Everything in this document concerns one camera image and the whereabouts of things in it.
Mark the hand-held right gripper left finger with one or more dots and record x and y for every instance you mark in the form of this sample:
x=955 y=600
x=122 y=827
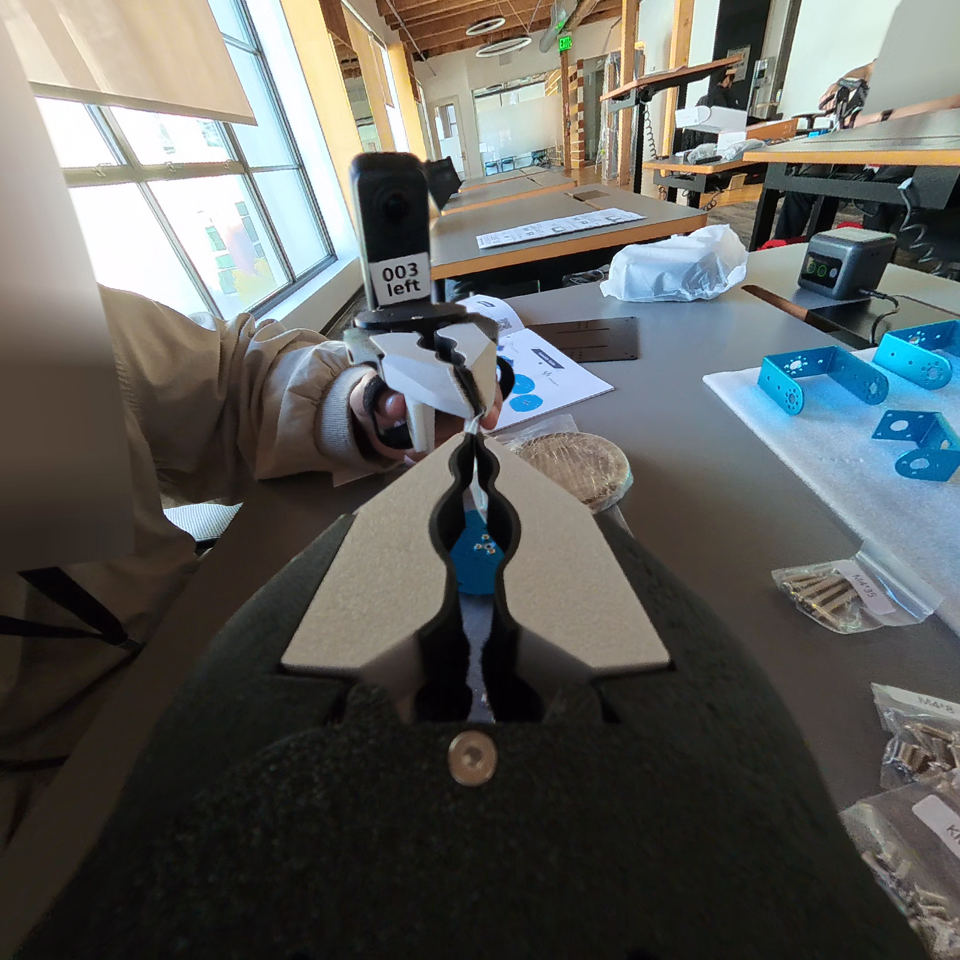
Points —
x=360 y=585

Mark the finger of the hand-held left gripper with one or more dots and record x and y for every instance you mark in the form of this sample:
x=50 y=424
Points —
x=409 y=367
x=480 y=360

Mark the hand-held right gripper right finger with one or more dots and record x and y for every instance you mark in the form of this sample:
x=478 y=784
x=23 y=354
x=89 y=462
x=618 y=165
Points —
x=585 y=585

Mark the blue metal disc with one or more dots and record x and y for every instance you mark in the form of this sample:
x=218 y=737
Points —
x=472 y=555

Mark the person's left forearm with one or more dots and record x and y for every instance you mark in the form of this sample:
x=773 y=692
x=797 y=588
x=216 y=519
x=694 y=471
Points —
x=225 y=375

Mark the raised wooden standing desk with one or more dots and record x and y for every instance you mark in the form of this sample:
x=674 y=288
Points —
x=675 y=75

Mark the black-legged standing desk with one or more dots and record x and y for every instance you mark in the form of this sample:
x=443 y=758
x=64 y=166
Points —
x=862 y=146

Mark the person's left hand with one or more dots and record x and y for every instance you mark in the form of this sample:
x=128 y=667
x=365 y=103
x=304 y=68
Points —
x=394 y=409

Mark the black office chair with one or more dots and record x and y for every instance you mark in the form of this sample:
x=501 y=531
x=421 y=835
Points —
x=444 y=184

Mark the wood-edged grey table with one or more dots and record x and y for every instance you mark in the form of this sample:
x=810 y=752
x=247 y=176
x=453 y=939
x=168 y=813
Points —
x=510 y=182
x=465 y=225

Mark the white instruction booklet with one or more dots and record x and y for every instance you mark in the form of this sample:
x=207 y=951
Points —
x=555 y=375

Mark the black metal plate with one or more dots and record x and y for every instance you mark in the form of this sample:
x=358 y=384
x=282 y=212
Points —
x=592 y=341

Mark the round plastic-wrapped metal disc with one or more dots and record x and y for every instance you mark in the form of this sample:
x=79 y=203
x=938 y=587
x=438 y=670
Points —
x=577 y=465

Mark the long printed paper sheet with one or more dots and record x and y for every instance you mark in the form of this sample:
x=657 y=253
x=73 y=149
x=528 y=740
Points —
x=562 y=227

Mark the large paned window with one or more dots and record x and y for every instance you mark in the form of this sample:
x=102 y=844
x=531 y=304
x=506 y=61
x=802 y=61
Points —
x=187 y=210

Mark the white plastic bag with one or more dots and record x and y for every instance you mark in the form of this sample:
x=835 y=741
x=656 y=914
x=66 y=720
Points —
x=675 y=266

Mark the clear bag of long screws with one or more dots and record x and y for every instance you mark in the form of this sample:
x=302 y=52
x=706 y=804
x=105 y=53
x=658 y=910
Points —
x=832 y=592

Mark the white foam sheet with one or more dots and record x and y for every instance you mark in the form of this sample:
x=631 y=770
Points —
x=810 y=442

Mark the beige roller blind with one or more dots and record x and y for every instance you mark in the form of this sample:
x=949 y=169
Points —
x=150 y=52

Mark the person's beige jacket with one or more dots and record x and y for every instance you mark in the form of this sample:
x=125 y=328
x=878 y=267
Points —
x=75 y=675

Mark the white cardboard box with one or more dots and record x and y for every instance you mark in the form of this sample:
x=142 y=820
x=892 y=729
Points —
x=709 y=118

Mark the clear bag of small screws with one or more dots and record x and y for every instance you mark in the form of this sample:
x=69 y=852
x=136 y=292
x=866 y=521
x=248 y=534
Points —
x=922 y=739

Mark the grey power supply box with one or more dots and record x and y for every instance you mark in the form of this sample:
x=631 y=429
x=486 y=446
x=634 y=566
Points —
x=847 y=262

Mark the large clear bag of screws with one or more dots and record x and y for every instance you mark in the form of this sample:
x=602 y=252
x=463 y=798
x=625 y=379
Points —
x=907 y=877

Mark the blue metal U bracket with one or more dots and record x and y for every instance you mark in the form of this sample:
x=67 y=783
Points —
x=817 y=375
x=922 y=352

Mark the blue metal motor bracket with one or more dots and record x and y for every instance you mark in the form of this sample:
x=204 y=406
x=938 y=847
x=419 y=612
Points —
x=915 y=442

